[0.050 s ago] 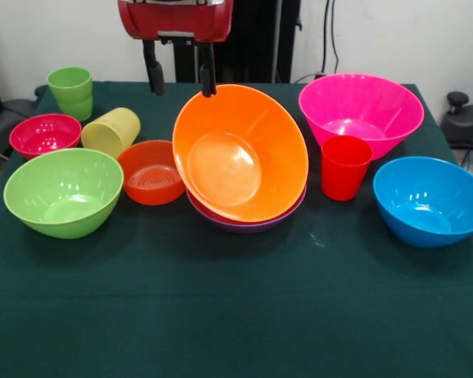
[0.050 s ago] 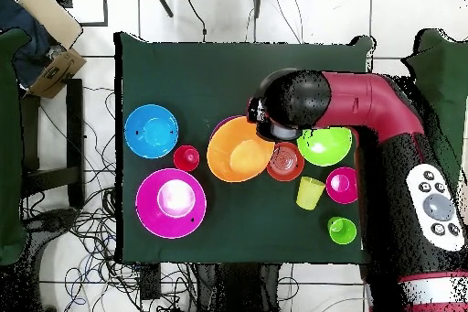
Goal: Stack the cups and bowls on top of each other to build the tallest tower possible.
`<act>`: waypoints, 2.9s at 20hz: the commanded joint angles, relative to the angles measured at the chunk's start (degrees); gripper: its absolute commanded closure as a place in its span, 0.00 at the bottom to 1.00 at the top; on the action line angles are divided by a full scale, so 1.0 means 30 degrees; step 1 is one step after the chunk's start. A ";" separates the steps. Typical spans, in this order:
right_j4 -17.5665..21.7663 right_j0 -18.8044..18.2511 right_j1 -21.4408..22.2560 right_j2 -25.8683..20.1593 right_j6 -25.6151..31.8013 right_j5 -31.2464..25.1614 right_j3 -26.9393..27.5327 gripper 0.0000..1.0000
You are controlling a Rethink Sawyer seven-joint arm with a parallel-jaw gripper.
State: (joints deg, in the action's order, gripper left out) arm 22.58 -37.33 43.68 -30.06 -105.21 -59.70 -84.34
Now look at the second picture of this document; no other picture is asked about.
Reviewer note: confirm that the large orange bowl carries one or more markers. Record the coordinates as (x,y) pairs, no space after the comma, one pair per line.
(237,154)

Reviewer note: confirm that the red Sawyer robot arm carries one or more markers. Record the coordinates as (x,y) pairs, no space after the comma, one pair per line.
(365,103)

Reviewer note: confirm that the purple bowl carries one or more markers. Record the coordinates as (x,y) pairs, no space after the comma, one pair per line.
(221,123)

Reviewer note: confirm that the small orange-red bowl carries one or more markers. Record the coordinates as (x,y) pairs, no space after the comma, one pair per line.
(285,162)

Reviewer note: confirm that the dark green tablecloth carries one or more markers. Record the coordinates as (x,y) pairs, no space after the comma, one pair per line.
(201,77)

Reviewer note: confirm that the light green bowl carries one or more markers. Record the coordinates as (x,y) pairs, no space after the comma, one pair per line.
(325,147)

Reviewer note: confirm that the red cup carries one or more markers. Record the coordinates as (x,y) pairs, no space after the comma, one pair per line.
(186,158)

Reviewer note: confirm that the yellow cup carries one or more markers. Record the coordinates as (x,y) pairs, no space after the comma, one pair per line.
(310,193)

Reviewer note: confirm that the blue bowl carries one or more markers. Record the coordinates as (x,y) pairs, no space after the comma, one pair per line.
(151,131)

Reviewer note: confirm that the black tripod leg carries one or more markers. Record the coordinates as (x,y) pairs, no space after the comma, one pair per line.
(162,1)
(258,1)

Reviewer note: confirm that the small crimson bowl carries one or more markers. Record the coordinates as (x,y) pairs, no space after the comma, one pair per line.
(342,185)

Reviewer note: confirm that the large pink bowl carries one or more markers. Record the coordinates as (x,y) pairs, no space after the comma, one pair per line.
(150,202)

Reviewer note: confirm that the green cup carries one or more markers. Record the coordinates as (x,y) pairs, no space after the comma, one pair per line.
(343,231)

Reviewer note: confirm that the green cloth covered table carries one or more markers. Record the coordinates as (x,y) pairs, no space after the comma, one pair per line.
(9,143)
(446,77)

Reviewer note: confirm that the black power strip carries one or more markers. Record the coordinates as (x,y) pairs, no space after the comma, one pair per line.
(150,282)

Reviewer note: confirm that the brown cardboard box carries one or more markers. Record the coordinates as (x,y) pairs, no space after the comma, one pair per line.
(55,74)

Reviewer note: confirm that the beige box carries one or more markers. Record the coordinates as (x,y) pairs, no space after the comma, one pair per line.
(51,15)

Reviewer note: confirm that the dark blue cloth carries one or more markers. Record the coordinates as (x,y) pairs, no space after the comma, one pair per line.
(25,48)

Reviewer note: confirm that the black stool frame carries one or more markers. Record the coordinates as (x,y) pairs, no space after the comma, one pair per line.
(75,125)

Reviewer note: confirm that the grey pedestal foot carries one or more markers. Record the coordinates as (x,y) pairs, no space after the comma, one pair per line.
(55,220)

